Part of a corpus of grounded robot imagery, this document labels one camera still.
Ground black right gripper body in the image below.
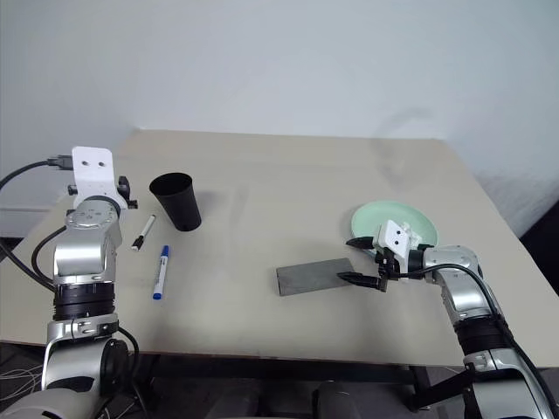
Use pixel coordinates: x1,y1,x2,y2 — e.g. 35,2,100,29
372,244,402,292

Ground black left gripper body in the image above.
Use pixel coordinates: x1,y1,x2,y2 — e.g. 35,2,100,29
115,175,140,210

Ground pale green round plate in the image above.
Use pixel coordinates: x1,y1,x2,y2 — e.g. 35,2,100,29
350,199,438,258

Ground white marker with black cap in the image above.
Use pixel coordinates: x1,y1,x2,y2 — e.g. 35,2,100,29
129,214,157,254

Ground grey rectangular case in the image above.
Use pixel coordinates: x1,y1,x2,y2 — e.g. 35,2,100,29
275,258,355,299

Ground black plastic cup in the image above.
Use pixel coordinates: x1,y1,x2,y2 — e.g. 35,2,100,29
148,172,203,233

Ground white marker with blue cap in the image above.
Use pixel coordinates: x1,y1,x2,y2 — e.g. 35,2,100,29
151,244,172,302

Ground dark rounded shape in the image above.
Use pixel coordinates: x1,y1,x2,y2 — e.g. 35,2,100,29
313,380,364,419

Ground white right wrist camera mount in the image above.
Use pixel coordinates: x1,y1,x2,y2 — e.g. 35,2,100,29
376,219,424,264

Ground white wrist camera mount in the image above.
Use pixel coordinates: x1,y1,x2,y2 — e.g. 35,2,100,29
376,219,424,264
68,146,129,210

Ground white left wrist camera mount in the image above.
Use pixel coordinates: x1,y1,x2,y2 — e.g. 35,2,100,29
68,146,129,210

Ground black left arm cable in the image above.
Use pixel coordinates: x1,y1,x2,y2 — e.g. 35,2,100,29
0,153,74,294

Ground black table frame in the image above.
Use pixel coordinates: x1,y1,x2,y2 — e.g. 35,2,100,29
126,352,476,412

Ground thin white wires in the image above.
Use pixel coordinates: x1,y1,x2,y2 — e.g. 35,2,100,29
0,365,45,396

